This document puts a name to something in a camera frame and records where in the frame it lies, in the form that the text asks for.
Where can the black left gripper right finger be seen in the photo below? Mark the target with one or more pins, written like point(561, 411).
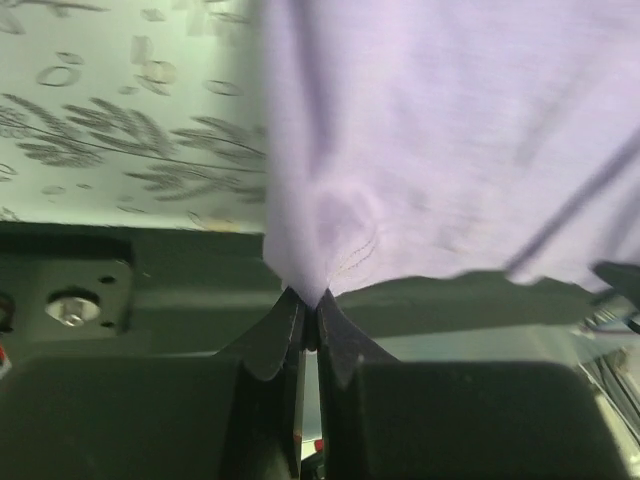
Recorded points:
point(383, 418)

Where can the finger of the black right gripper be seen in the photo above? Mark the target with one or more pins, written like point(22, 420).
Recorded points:
point(623, 278)

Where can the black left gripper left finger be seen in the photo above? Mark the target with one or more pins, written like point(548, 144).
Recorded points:
point(234, 414)

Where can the lilac purple t shirt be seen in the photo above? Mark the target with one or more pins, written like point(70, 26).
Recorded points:
point(437, 138)

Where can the floral patterned table cloth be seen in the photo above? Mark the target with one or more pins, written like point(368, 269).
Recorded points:
point(133, 113)

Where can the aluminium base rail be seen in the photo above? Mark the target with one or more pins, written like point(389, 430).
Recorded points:
point(108, 291)

